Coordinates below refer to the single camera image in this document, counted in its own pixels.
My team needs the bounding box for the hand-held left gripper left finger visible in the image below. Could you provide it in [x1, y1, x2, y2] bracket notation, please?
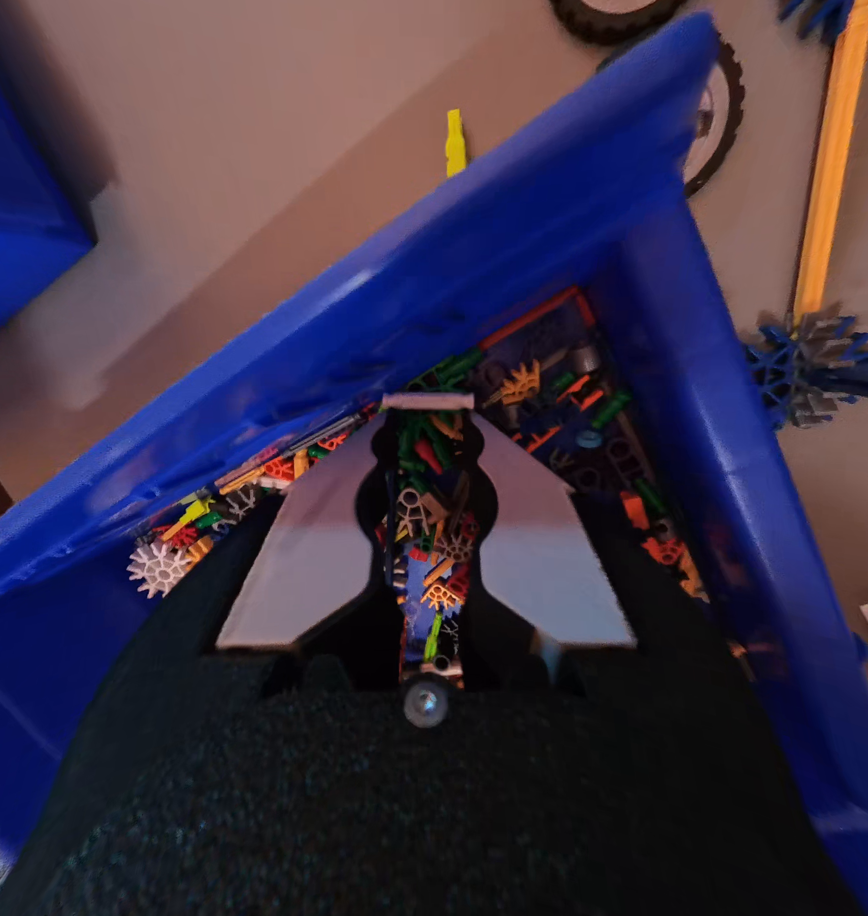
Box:
[215, 412, 402, 690]

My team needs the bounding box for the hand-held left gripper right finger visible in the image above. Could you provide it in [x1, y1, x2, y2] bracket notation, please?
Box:
[461, 412, 637, 690]

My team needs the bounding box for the pile of colourful construction pieces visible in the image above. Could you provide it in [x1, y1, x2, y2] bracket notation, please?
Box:
[126, 286, 750, 681]

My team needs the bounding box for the short white rod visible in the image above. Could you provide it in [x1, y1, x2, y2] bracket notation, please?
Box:
[382, 391, 475, 411]

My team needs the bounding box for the blue plastic parts bin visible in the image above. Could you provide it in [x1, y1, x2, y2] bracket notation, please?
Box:
[0, 10, 868, 916]

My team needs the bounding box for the construction toy frame model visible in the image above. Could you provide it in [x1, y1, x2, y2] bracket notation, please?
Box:
[745, 0, 868, 430]

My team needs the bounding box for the small yellow green piece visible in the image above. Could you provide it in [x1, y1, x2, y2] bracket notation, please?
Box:
[444, 109, 471, 177]

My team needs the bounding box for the empty blue plastic bin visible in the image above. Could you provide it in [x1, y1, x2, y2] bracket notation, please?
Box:
[0, 29, 98, 352]

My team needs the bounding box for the grey toy wheel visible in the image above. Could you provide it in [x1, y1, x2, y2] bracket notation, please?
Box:
[680, 39, 746, 198]
[548, 0, 685, 45]

